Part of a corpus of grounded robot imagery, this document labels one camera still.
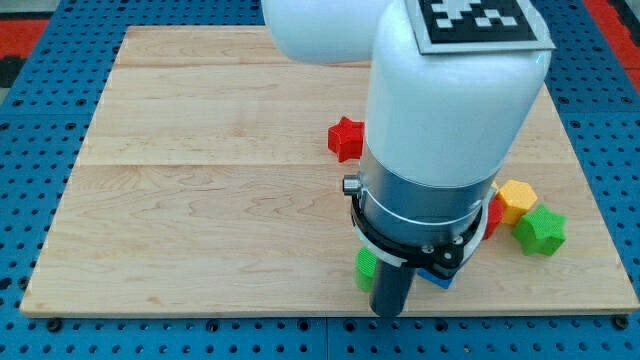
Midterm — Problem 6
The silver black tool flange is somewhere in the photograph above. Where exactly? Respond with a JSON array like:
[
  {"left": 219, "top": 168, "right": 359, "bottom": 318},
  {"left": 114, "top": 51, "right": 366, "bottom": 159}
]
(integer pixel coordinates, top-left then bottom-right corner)
[{"left": 347, "top": 146, "right": 496, "bottom": 279}]

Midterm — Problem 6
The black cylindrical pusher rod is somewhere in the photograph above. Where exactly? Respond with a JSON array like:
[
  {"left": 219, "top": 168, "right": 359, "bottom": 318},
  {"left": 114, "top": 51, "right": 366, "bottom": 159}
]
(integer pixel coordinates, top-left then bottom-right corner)
[{"left": 369, "top": 260, "right": 416, "bottom": 317}]

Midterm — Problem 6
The green cylinder block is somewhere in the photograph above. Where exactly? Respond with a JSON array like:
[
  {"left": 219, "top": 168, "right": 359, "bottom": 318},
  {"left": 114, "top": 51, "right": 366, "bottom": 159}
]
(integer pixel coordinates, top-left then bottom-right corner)
[{"left": 354, "top": 247, "right": 377, "bottom": 292}]

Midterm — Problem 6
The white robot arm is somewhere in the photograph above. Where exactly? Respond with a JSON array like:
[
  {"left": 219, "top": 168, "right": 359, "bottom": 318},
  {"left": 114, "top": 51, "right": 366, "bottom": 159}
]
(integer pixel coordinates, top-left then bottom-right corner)
[{"left": 261, "top": 0, "right": 554, "bottom": 317}]

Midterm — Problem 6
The blue cube block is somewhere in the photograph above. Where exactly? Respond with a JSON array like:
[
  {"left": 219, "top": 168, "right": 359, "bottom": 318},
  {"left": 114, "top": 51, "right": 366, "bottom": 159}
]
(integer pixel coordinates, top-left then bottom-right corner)
[{"left": 417, "top": 268, "right": 456, "bottom": 290}]

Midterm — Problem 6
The red round block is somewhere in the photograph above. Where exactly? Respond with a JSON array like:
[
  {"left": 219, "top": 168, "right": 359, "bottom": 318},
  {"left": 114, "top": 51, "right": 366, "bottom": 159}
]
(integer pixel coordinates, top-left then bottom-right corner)
[{"left": 483, "top": 198, "right": 505, "bottom": 240}]

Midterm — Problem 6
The yellow hexagon block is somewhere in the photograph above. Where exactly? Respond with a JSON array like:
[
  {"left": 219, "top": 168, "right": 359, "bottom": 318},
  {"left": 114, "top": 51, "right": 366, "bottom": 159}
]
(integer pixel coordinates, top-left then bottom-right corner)
[{"left": 496, "top": 180, "right": 538, "bottom": 225}]

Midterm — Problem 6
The red star block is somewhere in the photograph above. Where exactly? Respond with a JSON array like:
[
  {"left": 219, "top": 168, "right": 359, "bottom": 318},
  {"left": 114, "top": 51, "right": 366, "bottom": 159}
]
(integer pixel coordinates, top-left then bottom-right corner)
[{"left": 327, "top": 116, "right": 365, "bottom": 162}]

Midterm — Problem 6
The green star block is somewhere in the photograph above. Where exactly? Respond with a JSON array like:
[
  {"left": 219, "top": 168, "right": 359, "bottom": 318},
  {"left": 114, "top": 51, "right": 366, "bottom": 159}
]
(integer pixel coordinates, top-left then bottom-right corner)
[{"left": 511, "top": 204, "right": 567, "bottom": 256}]

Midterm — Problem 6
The black white fiducial marker tag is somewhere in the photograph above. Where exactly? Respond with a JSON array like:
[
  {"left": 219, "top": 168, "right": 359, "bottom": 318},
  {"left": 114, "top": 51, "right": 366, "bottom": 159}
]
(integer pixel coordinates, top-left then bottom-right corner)
[{"left": 405, "top": 0, "right": 555, "bottom": 55}]

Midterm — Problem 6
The light wooden board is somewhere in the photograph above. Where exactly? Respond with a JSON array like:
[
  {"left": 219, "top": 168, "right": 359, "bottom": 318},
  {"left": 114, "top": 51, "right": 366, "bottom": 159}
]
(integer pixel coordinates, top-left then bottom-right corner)
[{"left": 20, "top": 26, "right": 639, "bottom": 318}]

